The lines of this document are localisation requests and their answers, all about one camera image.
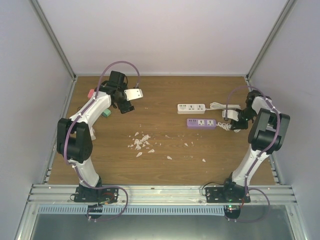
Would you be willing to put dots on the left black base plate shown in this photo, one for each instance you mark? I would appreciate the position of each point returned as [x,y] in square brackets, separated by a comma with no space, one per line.
[88,195]

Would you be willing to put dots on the grey slotted cable duct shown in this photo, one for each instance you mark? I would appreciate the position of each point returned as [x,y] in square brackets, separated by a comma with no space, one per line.
[134,210]

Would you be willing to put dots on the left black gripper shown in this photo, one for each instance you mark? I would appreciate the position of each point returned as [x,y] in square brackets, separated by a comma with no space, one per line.
[122,106]

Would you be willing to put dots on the purple power strip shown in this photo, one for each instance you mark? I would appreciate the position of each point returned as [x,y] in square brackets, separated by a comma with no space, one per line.
[201,123]

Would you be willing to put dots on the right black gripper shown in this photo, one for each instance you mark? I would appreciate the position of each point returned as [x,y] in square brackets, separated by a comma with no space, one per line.
[239,126]

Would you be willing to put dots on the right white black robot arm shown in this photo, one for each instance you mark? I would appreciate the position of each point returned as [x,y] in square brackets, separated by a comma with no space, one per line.
[267,134]

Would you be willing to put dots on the white cartoon cube adapter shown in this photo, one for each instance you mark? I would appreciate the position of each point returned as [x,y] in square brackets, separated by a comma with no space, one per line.
[92,134]

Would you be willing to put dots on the aluminium front rail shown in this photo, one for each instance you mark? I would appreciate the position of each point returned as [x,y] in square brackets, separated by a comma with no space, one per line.
[170,195]

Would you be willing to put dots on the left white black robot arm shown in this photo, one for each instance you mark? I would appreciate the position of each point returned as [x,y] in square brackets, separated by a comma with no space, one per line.
[75,135]

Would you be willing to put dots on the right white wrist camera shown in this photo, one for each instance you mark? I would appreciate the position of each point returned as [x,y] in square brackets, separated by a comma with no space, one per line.
[230,114]

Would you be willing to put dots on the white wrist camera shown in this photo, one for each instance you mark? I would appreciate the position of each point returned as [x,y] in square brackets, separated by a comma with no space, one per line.
[133,94]
[230,114]

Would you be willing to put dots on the white USB power strip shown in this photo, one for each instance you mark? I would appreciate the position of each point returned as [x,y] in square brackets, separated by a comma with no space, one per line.
[185,108]

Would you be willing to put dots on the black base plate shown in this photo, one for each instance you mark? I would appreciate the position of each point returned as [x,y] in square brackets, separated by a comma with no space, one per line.
[88,195]
[215,195]

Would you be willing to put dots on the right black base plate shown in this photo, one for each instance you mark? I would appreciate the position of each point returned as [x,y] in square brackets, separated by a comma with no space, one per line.
[215,195]

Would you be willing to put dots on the left aluminium corner post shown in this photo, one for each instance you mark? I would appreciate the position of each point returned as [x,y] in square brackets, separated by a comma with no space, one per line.
[52,36]

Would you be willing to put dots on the green cube adapter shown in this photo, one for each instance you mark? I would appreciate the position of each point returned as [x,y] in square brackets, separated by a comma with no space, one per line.
[106,113]

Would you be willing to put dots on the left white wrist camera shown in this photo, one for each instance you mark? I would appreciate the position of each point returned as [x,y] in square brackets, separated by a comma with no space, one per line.
[133,94]

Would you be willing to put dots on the aluminium corner post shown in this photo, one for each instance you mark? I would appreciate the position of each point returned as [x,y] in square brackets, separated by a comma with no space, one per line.
[283,15]
[52,36]

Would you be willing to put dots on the pink cube plug adapter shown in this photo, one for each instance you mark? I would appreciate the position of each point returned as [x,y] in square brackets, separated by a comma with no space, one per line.
[90,93]

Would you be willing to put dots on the right aluminium corner post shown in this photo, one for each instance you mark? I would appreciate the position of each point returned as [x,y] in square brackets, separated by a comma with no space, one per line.
[283,15]

